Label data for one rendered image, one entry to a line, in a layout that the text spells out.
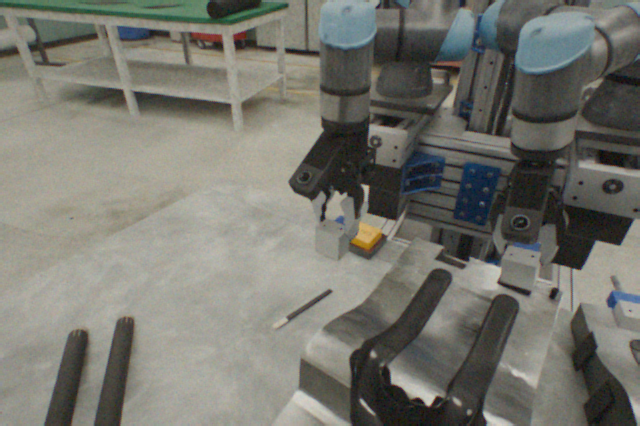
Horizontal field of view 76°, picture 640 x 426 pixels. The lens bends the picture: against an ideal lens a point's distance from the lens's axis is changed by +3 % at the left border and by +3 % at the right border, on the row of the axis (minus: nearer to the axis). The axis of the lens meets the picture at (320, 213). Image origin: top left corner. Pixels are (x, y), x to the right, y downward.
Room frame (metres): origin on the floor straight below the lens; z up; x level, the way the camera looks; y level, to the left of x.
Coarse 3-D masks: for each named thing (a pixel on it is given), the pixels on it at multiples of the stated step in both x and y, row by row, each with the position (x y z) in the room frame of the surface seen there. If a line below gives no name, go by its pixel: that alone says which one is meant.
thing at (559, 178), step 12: (516, 156) 0.51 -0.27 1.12; (528, 156) 0.50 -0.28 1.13; (540, 156) 0.49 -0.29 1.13; (552, 156) 0.49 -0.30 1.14; (564, 168) 0.54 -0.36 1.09; (552, 180) 0.51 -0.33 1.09; (564, 180) 0.52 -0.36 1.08; (504, 192) 0.52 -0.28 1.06; (552, 192) 0.48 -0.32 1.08; (504, 204) 0.52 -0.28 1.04; (552, 204) 0.48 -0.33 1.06; (552, 216) 0.48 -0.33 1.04
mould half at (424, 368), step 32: (416, 256) 0.58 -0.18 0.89; (384, 288) 0.50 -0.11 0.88; (416, 288) 0.50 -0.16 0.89; (448, 288) 0.50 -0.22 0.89; (480, 288) 0.49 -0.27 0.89; (544, 288) 0.49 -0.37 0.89; (352, 320) 0.40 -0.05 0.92; (384, 320) 0.42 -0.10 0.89; (448, 320) 0.43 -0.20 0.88; (480, 320) 0.43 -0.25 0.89; (544, 320) 0.43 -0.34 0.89; (320, 352) 0.33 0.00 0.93; (416, 352) 0.35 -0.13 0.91; (448, 352) 0.37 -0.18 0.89; (512, 352) 0.37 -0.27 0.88; (544, 352) 0.37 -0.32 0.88; (320, 384) 0.31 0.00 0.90; (416, 384) 0.29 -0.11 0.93; (512, 384) 0.32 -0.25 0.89; (288, 416) 0.29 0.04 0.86; (320, 416) 0.29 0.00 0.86; (512, 416) 0.26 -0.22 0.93
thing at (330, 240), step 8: (320, 224) 0.58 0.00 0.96; (328, 224) 0.58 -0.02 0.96; (336, 224) 0.58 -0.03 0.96; (320, 232) 0.57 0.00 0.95; (328, 232) 0.56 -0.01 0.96; (336, 232) 0.56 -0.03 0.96; (320, 240) 0.57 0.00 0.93; (328, 240) 0.56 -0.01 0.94; (336, 240) 0.55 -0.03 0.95; (344, 240) 0.56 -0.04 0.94; (320, 248) 0.57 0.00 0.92; (328, 248) 0.56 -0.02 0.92; (336, 248) 0.55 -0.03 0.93; (344, 248) 0.56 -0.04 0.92; (328, 256) 0.56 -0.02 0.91; (336, 256) 0.55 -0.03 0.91
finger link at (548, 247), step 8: (544, 224) 0.49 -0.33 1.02; (552, 224) 0.49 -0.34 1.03; (544, 232) 0.49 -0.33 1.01; (552, 232) 0.48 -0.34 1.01; (544, 240) 0.49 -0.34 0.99; (552, 240) 0.48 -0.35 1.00; (544, 248) 0.49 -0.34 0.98; (552, 248) 0.48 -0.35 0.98; (544, 256) 0.49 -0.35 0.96; (552, 256) 0.49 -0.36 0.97; (544, 264) 0.49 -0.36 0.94
